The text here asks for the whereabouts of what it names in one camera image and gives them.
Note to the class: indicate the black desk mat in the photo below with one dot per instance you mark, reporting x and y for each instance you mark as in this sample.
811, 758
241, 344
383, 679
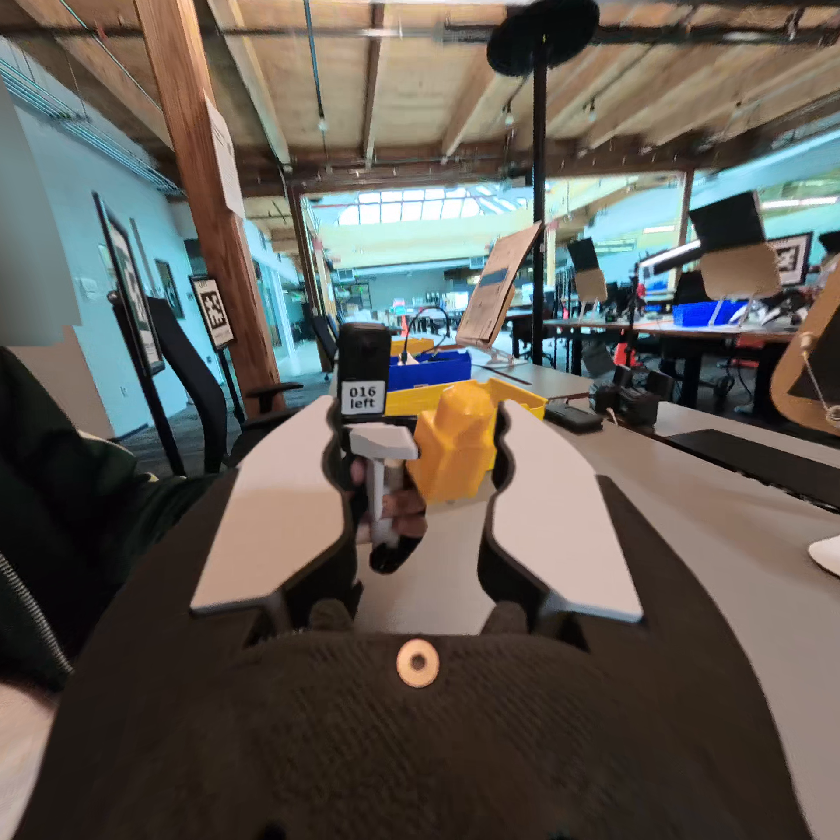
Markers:
754, 466

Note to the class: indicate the large black framed poster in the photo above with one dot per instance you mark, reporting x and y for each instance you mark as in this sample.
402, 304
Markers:
128, 282

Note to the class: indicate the yellow plastic bin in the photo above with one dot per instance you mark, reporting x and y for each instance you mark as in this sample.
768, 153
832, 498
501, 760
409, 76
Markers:
522, 400
417, 348

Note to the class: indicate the yellow plastic block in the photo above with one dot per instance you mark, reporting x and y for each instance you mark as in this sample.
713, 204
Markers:
456, 446

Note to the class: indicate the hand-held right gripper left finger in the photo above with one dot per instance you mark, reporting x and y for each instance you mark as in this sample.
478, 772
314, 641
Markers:
275, 518

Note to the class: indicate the person's left forearm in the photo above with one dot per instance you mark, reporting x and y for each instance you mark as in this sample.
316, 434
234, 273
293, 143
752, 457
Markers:
164, 525

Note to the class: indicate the black high-back chair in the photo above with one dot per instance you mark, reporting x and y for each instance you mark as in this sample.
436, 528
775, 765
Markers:
190, 387

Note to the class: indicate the white paper notice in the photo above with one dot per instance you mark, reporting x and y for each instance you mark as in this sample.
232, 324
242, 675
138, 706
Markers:
226, 157

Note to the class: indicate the wooden book stand white base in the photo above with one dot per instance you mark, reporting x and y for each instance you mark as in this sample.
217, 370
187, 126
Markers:
784, 380

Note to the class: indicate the cardboard sheet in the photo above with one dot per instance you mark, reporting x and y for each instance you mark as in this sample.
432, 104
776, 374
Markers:
499, 289

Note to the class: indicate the wooden post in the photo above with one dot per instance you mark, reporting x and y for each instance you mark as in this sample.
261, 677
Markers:
210, 229

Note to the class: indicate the black monitor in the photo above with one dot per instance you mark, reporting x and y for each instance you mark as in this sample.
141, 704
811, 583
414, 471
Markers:
583, 256
725, 223

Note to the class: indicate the blue plastic bin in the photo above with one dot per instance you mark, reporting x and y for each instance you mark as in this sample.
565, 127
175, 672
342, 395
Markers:
702, 313
433, 371

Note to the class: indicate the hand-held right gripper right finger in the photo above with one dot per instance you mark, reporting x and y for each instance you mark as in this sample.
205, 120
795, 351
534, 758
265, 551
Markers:
564, 525

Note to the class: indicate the black flat box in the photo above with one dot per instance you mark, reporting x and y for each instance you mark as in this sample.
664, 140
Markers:
572, 417

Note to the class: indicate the black bar lamp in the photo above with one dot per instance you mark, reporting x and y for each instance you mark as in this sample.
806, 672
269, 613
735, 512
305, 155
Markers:
669, 259

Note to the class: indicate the black battery charger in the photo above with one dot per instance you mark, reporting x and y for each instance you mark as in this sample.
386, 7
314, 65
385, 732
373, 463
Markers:
610, 390
646, 400

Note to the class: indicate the black office chair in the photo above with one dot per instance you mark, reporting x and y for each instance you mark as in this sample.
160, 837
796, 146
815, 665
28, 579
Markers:
325, 341
262, 420

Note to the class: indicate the wooden framed black board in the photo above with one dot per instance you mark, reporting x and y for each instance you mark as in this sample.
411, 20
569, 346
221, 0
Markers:
817, 380

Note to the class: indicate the person's white clothing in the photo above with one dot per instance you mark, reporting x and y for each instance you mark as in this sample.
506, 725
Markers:
23, 754

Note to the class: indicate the person's green jacket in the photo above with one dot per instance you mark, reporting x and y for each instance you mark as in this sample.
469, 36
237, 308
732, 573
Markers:
52, 492

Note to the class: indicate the black pole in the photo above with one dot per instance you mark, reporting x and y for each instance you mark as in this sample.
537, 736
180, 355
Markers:
539, 197

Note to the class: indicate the black framed marker sign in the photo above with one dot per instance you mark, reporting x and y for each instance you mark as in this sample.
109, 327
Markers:
213, 312
791, 259

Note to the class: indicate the person's left hand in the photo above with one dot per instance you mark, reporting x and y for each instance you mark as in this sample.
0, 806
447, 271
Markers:
403, 512

